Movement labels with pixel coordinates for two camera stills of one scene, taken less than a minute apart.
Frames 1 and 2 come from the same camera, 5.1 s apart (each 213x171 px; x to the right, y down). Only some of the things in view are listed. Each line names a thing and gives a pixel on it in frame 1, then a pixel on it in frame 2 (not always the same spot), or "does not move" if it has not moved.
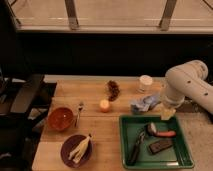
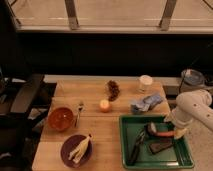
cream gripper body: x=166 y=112 -> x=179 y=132
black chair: x=25 y=102 does not move
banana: x=79 y=151 does not move
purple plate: x=68 y=147 does not move
